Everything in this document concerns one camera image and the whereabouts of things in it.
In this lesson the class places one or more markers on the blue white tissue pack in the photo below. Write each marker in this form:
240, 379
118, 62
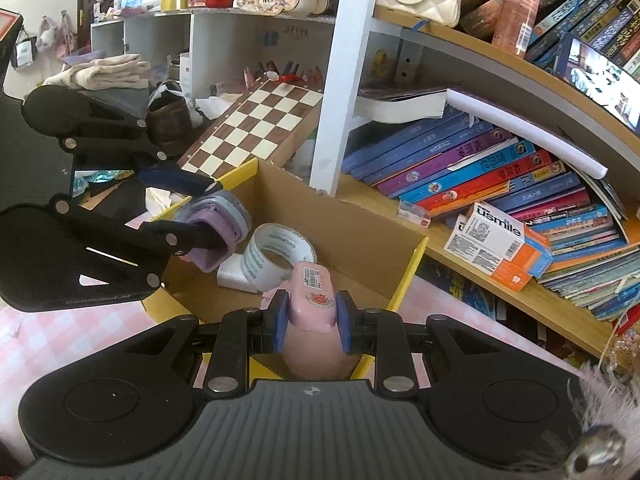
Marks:
142, 1

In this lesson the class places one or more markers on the orange blue white box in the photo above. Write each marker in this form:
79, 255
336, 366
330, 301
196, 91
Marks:
497, 222

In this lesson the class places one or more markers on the pink eraser stick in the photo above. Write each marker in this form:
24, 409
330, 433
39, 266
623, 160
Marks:
312, 295

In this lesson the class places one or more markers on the pink checked desk mat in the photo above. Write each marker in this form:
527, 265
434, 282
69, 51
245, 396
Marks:
75, 340

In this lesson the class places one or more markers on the white rolled paper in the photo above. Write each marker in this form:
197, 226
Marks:
525, 132

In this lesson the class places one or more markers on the clear tape roll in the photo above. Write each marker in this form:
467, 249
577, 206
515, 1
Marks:
260, 270

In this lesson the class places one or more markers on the grey fluffy bell charm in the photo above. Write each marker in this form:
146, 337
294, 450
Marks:
595, 452

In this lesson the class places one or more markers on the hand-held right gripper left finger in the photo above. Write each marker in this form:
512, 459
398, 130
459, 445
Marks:
280, 320

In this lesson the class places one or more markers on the yellow cardboard box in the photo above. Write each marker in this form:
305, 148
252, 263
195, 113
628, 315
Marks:
350, 230

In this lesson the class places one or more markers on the white foam cube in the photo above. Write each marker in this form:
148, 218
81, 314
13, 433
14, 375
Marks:
230, 272

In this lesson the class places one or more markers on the beige folded cloth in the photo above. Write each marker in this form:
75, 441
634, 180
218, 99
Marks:
100, 72

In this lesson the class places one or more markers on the stack of boxed books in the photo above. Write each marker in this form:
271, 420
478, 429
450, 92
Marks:
600, 60

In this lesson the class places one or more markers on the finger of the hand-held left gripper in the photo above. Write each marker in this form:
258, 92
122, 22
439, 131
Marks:
200, 240
180, 180

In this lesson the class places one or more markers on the pink glitter bottle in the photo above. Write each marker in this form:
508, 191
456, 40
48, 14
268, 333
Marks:
517, 10

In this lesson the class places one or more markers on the iridescent plastic bag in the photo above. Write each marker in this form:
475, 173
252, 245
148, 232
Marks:
100, 176

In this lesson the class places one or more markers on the wooden chessboard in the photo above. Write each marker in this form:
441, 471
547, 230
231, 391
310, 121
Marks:
240, 130

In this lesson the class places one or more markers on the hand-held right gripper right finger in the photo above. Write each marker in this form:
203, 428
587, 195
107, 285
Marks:
346, 320

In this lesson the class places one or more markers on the white and wooden bookshelf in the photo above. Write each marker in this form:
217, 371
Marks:
340, 85

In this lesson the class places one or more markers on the small red white box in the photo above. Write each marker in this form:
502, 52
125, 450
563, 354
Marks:
414, 212

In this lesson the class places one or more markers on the brown leather bag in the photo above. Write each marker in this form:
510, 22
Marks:
167, 125

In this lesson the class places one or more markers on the row of colourful books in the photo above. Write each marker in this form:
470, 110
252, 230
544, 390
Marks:
475, 170

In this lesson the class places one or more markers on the thick grey paperback book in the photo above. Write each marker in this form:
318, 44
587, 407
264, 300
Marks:
400, 107

